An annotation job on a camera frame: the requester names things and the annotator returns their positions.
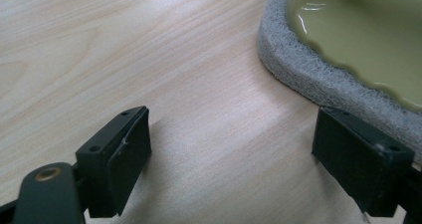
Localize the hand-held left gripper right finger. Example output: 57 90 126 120
312 106 416 218

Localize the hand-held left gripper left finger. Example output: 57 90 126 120
75 106 153 219

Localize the grey felt mat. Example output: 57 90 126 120
257 0 422 166

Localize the green scalloped ceramic plate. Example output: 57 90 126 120
287 0 422 112

